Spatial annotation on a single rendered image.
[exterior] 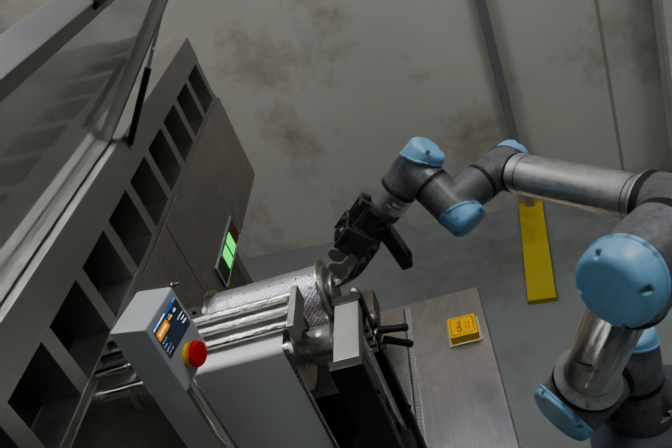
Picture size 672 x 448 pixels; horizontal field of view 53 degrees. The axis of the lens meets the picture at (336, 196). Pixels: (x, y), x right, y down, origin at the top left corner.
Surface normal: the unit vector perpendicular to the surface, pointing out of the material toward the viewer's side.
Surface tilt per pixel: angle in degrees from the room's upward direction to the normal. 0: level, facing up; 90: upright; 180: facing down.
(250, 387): 90
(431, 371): 0
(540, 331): 0
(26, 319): 90
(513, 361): 0
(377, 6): 90
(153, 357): 90
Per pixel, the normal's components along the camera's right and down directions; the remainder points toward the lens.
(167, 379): -0.22, 0.56
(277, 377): -0.01, 0.51
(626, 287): -0.77, 0.46
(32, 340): 0.94, -0.28
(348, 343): -0.33, -0.81
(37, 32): 0.48, -0.75
